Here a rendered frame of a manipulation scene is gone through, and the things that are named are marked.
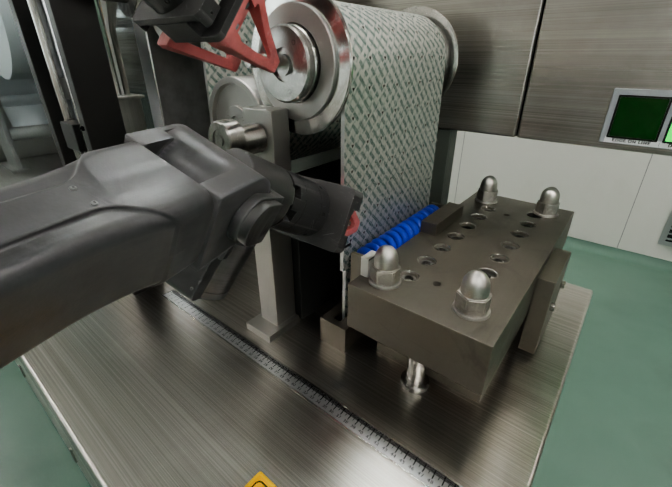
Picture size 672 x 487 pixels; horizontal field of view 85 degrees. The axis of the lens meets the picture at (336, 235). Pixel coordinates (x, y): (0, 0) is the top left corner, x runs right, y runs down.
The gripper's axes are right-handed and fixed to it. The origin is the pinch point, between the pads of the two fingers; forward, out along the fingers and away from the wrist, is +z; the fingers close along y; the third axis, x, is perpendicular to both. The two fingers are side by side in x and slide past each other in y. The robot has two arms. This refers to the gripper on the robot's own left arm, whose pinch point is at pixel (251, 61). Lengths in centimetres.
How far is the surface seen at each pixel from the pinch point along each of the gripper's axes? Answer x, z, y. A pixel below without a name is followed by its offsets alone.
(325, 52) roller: 2.8, 2.2, 7.0
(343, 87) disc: 0.7, 4.5, 9.0
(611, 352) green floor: 2, 200, 55
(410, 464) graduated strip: -30.8, 18.0, 24.6
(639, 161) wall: 125, 246, 44
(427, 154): 5.9, 27.8, 9.3
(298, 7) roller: 6.0, -0.3, 3.6
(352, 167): -4.7, 11.5, 8.8
